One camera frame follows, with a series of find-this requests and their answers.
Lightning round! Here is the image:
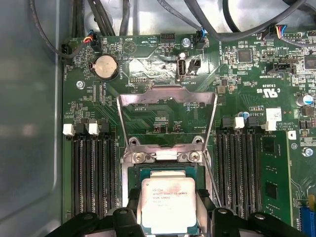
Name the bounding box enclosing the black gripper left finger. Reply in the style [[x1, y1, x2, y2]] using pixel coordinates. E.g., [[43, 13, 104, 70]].
[[45, 188, 143, 237]]

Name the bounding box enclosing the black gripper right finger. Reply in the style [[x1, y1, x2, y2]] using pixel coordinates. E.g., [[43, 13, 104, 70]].
[[196, 189, 300, 237]]

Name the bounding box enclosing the metal locking lever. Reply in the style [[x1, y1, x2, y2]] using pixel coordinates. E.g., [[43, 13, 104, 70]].
[[204, 158, 223, 208]]

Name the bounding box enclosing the silver CPU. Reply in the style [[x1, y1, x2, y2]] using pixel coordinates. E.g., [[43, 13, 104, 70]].
[[139, 169, 198, 235]]

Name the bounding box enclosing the metal socket cover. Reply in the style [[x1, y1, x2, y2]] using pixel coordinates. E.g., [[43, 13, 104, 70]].
[[118, 85, 219, 155]]

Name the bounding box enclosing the CPU socket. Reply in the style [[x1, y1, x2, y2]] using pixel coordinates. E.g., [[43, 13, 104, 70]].
[[119, 145, 218, 237]]

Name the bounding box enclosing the blue expansion slot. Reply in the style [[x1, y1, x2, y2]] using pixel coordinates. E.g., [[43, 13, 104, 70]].
[[299, 206, 316, 237]]

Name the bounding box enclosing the green RAM stick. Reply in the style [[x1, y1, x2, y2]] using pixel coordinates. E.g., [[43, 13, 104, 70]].
[[259, 129, 296, 223]]

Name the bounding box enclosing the green motherboard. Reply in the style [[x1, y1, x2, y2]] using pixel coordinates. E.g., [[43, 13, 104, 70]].
[[61, 31, 316, 237]]

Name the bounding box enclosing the silver coin battery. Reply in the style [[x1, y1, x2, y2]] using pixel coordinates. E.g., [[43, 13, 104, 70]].
[[90, 54, 119, 80]]

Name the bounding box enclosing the metal internal USB port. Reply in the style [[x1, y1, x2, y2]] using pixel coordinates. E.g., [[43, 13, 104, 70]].
[[176, 58, 189, 82]]

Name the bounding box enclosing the grey cable black connector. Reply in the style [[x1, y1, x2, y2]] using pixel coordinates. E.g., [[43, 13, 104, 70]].
[[28, 0, 76, 65]]

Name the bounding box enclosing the connector with blue wires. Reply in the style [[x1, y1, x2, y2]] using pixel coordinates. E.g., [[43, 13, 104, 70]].
[[194, 28, 209, 50]]

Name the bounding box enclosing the connector with coloured wires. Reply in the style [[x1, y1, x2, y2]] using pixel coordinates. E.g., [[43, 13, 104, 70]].
[[83, 29, 99, 49], [268, 24, 289, 40]]

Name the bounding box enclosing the thick grey cable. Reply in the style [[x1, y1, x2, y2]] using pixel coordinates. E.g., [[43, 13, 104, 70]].
[[182, 0, 316, 42], [222, 0, 303, 33]]

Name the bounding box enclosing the black cable bundle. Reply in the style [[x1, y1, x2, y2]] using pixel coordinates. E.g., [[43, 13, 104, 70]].
[[71, 0, 86, 38]]

